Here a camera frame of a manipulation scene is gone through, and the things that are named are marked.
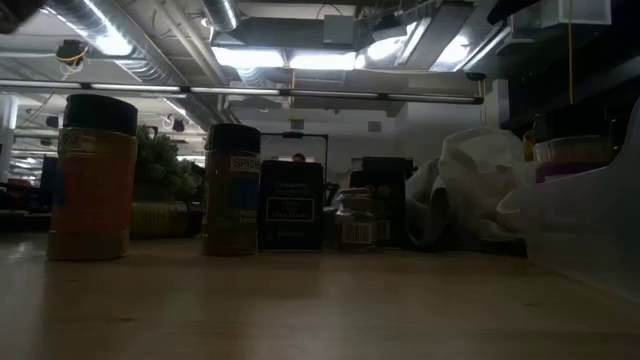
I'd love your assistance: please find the black spice tin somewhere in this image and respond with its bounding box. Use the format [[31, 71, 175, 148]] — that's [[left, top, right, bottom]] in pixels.
[[348, 169, 415, 250], [258, 159, 325, 252]]

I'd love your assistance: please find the small cork-lid jar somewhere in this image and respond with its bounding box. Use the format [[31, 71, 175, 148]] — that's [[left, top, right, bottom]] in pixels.
[[333, 187, 380, 251]]

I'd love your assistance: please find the black-lid jar blue label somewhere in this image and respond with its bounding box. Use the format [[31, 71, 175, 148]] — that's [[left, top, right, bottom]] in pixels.
[[201, 123, 262, 257]]

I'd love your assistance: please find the yellow-orange jar black lid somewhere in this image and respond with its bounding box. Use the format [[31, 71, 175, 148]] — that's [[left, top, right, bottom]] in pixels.
[[46, 93, 140, 262]]

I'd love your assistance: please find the black-lid jar purple label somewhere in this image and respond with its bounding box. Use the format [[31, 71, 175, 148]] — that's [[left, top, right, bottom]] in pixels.
[[532, 104, 616, 184]]

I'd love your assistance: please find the black background box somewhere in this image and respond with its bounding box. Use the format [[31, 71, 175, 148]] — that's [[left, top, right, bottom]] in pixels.
[[360, 156, 415, 176]]

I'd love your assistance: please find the ceiling light panel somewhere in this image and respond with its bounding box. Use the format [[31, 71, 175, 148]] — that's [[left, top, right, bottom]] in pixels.
[[288, 51, 359, 71], [212, 46, 286, 69]]

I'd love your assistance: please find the grey cloth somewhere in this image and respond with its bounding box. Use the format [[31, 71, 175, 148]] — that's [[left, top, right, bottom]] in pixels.
[[404, 172, 529, 257]]

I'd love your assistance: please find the grey ceiling box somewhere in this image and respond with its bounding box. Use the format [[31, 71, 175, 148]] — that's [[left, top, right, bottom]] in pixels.
[[322, 14, 357, 46]]

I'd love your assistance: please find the green artificial plant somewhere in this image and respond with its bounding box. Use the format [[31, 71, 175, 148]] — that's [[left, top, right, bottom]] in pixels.
[[134, 124, 204, 204]]

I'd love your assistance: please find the white plastic bag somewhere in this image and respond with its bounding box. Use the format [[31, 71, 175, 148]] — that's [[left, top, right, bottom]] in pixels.
[[405, 127, 539, 241]]

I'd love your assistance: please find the clear plastic bin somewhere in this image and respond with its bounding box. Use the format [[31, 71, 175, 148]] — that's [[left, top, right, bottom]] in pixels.
[[499, 97, 640, 304]]

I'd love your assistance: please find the white pillar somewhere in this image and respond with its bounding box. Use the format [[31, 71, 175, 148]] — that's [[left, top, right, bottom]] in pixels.
[[0, 93, 20, 184]]

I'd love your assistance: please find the black metal stand frame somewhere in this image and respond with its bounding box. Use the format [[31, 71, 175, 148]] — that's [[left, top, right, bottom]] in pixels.
[[259, 131, 330, 166]]

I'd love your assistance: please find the yellow cord reel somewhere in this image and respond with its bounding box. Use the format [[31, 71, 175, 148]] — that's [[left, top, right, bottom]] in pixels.
[[54, 38, 91, 69]]

